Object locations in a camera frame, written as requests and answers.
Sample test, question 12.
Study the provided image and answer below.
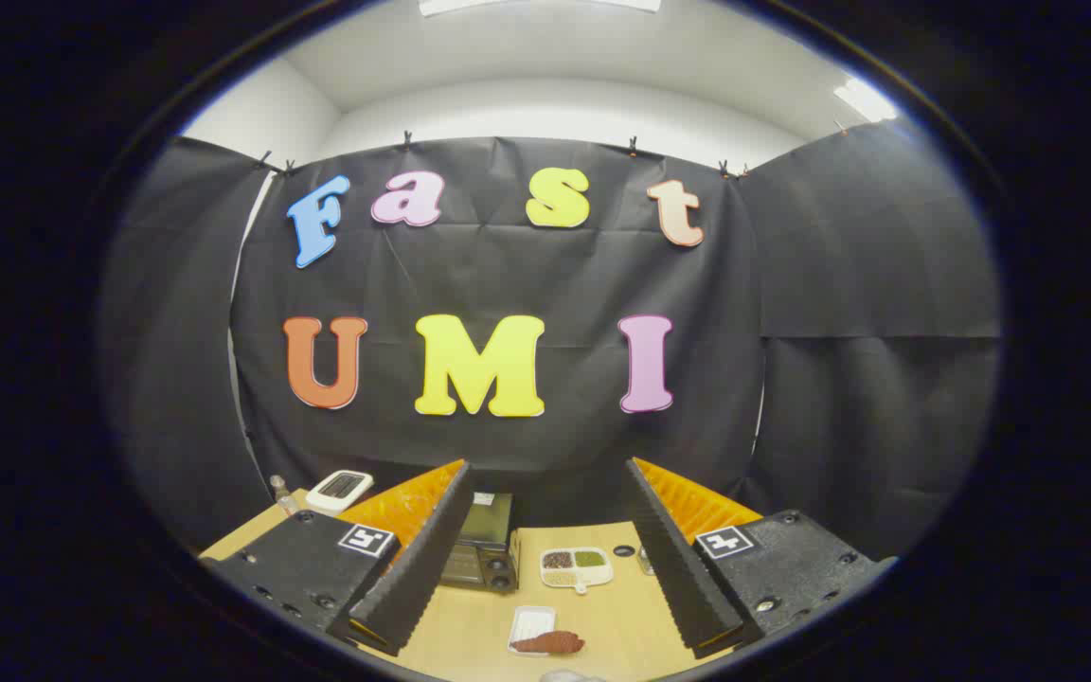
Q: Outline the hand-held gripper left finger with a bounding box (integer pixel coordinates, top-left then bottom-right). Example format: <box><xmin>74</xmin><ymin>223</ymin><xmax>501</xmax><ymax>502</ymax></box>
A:
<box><xmin>200</xmin><ymin>458</ymin><xmax>475</xmax><ymax>657</ymax></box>

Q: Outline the white divided condiment dish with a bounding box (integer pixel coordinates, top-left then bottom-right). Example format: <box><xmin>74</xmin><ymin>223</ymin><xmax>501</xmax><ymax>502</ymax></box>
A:
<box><xmin>540</xmin><ymin>547</ymin><xmax>615</xmax><ymax>595</ymax></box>

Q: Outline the white rectangular dish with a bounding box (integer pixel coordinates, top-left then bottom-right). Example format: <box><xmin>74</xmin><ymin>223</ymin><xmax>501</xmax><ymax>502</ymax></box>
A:
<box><xmin>508</xmin><ymin>606</ymin><xmax>558</xmax><ymax>656</ymax></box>

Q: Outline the ceiling light panel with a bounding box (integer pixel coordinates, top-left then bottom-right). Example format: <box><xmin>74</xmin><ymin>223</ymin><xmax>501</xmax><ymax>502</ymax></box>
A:
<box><xmin>418</xmin><ymin>0</ymin><xmax>662</xmax><ymax>17</ymax></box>
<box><xmin>834</xmin><ymin>78</ymin><xmax>900</xmax><ymax>124</ymax></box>

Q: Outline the brown meat slice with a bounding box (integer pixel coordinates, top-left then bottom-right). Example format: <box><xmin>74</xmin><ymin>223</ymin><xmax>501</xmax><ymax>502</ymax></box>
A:
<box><xmin>510</xmin><ymin>631</ymin><xmax>586</xmax><ymax>655</ymax></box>

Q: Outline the black toaster oven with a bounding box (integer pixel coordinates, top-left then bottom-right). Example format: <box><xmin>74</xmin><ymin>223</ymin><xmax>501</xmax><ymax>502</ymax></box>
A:
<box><xmin>439</xmin><ymin>492</ymin><xmax>521</xmax><ymax>594</ymax></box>

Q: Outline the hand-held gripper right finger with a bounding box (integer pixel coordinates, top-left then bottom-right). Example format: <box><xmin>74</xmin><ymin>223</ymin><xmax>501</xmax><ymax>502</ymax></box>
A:
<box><xmin>623</xmin><ymin>458</ymin><xmax>897</xmax><ymax>661</ymax></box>

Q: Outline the white pop-up toaster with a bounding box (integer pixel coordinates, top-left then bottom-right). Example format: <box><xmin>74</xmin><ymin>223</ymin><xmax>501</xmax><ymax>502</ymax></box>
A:
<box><xmin>306</xmin><ymin>470</ymin><xmax>375</xmax><ymax>516</ymax></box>

